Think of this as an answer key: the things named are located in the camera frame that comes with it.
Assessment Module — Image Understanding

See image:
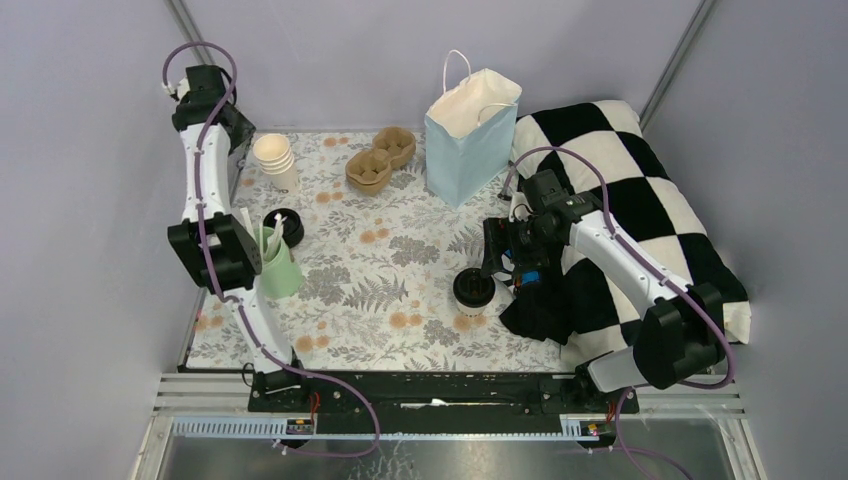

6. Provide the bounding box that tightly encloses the stack of black lids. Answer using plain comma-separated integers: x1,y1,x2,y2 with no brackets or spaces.
262,208,305,248

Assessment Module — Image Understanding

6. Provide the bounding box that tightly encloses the green cup holder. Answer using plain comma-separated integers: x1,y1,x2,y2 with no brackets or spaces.
259,240,303,300

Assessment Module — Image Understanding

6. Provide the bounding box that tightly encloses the brown cardboard cup carrier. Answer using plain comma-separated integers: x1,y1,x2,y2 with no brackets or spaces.
345,126,416,196

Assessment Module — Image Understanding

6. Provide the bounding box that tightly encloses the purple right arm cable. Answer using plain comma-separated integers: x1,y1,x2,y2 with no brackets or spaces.
501,145,738,391

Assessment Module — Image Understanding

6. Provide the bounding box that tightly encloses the black white checkered blanket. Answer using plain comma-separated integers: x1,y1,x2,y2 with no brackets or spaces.
499,100,752,368

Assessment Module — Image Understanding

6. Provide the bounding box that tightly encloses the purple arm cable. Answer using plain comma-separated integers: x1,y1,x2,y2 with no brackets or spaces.
501,145,738,391
162,40,382,460

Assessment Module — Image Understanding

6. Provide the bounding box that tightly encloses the light blue paper bag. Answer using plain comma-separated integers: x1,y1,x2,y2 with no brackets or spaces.
425,49,523,208

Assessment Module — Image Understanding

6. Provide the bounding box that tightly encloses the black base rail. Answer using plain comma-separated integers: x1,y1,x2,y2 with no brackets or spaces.
246,371,639,439

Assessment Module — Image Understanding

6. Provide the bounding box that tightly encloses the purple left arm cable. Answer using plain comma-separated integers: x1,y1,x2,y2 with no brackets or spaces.
162,40,382,460

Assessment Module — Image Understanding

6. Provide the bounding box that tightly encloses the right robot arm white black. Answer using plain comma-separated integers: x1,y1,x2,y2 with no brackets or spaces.
481,171,736,412

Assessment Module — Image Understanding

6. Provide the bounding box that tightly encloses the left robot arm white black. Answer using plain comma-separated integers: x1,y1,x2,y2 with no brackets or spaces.
167,65,299,374

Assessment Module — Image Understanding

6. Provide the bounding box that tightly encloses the black cup lid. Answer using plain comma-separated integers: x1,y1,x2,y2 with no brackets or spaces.
452,268,496,310

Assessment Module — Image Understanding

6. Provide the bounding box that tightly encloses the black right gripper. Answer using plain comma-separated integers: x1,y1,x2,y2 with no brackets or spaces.
479,216,558,279

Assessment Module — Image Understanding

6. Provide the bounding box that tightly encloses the stack of white paper cups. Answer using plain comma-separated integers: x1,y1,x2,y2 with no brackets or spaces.
253,133,300,194

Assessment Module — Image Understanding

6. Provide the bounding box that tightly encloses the white paper cup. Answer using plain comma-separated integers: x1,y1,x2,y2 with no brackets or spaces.
456,302,488,317

